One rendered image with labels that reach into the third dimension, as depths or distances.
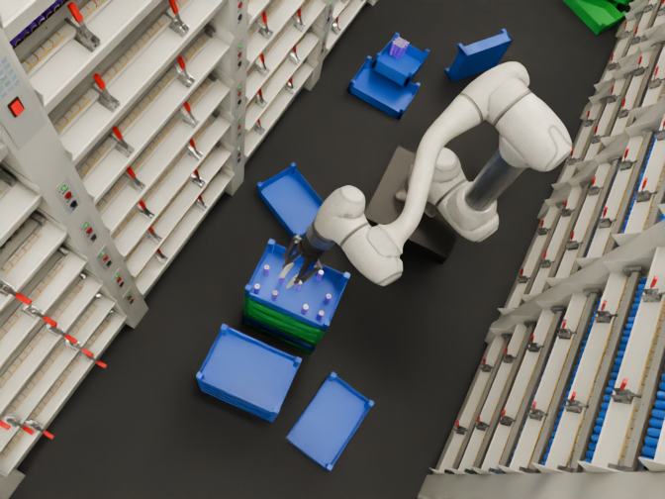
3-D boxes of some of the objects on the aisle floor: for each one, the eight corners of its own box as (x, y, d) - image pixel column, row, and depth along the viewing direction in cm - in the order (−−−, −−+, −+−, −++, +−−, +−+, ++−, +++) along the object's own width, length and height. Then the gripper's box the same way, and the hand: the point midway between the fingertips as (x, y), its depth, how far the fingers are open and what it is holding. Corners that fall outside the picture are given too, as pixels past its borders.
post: (243, 180, 248) (256, -359, 88) (232, 196, 244) (224, -340, 84) (206, 158, 249) (150, -414, 89) (194, 173, 245) (113, -396, 85)
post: (148, 309, 220) (-88, -144, 60) (134, 329, 216) (-160, -98, 56) (106, 283, 221) (-238, -227, 61) (91, 303, 217) (-319, -187, 57)
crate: (416, 93, 283) (421, 83, 275) (399, 121, 274) (404, 111, 267) (365, 65, 284) (368, 54, 277) (346, 91, 276) (349, 81, 269)
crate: (329, 374, 221) (332, 370, 214) (370, 405, 219) (374, 402, 212) (284, 439, 209) (286, 437, 202) (327, 471, 207) (331, 471, 200)
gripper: (343, 256, 163) (308, 297, 179) (310, 214, 166) (278, 257, 182) (328, 264, 157) (292, 306, 174) (293, 221, 161) (261, 265, 177)
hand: (289, 275), depth 176 cm, fingers open, 3 cm apart
